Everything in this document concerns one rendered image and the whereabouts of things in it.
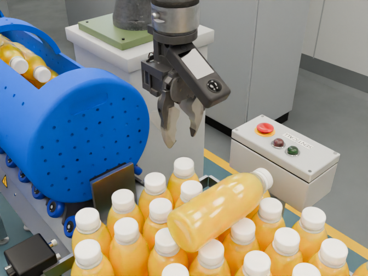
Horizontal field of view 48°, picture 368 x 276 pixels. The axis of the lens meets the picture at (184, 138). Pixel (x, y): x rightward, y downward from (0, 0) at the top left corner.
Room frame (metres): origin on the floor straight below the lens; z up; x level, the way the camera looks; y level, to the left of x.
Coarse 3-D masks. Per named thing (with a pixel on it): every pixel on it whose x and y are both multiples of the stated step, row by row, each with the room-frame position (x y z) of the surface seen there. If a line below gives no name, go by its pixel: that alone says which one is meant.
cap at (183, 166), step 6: (174, 162) 0.64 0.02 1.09; (180, 162) 0.64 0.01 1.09; (186, 162) 0.64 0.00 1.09; (192, 162) 0.63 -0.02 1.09; (174, 168) 0.63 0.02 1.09; (180, 168) 0.62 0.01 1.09; (186, 168) 0.62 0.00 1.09; (192, 168) 0.62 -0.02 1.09; (180, 174) 0.62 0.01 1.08; (186, 174) 0.62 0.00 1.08
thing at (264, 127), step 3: (261, 123) 0.75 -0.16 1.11; (264, 123) 0.75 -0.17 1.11; (267, 123) 0.75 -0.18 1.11; (258, 126) 0.73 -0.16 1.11; (261, 126) 0.73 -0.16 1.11; (264, 126) 0.73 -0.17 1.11; (267, 126) 0.73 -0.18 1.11; (270, 126) 0.73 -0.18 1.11; (273, 126) 0.74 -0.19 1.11; (258, 129) 0.73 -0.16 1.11; (261, 129) 0.72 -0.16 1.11; (264, 129) 0.72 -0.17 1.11; (267, 129) 0.72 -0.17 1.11; (270, 129) 0.72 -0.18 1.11; (273, 129) 0.73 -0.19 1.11; (261, 132) 0.72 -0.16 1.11; (264, 132) 0.72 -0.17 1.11; (267, 132) 0.72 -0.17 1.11; (270, 132) 0.72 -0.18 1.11
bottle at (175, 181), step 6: (174, 174) 0.62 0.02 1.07; (192, 174) 0.62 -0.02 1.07; (174, 180) 0.62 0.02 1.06; (180, 180) 0.61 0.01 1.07; (186, 180) 0.61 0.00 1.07; (198, 180) 0.63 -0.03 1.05; (168, 186) 0.62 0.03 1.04; (174, 186) 0.61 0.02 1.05; (180, 186) 0.61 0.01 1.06; (174, 192) 0.61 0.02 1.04; (180, 192) 0.60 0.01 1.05; (174, 198) 0.60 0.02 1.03; (174, 204) 0.60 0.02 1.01
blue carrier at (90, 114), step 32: (0, 32) 1.00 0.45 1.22; (32, 32) 1.05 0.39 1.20; (0, 64) 0.82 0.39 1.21; (64, 64) 1.08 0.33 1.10; (0, 96) 0.74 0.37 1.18; (32, 96) 0.69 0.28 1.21; (64, 96) 0.67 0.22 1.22; (96, 96) 0.71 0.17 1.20; (128, 96) 0.75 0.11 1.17; (0, 128) 0.71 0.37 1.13; (32, 128) 0.63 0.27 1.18; (64, 128) 0.66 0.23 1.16; (96, 128) 0.70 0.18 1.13; (128, 128) 0.75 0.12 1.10; (32, 160) 0.61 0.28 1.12; (64, 160) 0.65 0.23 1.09; (96, 160) 0.69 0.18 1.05; (128, 160) 0.74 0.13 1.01; (64, 192) 0.64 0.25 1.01
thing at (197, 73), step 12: (180, 48) 0.62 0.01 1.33; (192, 48) 0.63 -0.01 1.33; (168, 60) 0.62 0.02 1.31; (180, 60) 0.60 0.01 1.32; (192, 60) 0.60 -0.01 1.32; (204, 60) 0.61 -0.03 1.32; (180, 72) 0.60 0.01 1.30; (192, 72) 0.58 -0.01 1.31; (204, 72) 0.59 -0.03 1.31; (216, 72) 0.60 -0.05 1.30; (192, 84) 0.57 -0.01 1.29; (204, 84) 0.57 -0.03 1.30; (216, 84) 0.57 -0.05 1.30; (204, 96) 0.55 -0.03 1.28; (216, 96) 0.55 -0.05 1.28
